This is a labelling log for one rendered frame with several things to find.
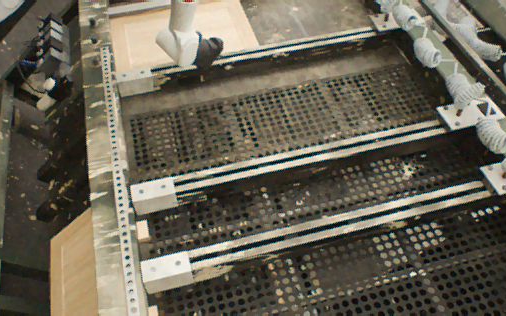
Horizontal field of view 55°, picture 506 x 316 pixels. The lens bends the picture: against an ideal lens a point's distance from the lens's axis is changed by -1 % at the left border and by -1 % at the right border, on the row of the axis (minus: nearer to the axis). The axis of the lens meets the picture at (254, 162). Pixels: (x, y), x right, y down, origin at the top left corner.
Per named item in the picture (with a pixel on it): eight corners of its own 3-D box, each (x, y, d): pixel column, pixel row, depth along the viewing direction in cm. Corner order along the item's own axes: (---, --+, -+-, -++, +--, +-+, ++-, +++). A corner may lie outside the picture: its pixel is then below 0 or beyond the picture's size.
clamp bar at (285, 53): (119, 83, 184) (103, 29, 166) (407, 30, 202) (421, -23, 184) (121, 100, 178) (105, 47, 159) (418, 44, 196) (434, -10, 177)
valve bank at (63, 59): (16, 31, 207) (50, -7, 199) (46, 49, 217) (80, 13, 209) (10, 109, 176) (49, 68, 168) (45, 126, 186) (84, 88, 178)
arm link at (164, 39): (192, 70, 154) (171, 68, 144) (171, 49, 156) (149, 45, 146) (213, 42, 150) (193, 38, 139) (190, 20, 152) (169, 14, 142)
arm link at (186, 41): (178, 72, 146) (184, 39, 135) (160, 52, 148) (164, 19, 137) (195, 63, 149) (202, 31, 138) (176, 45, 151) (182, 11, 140)
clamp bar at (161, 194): (134, 194, 151) (116, 142, 132) (477, 119, 169) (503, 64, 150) (137, 221, 144) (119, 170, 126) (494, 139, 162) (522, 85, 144)
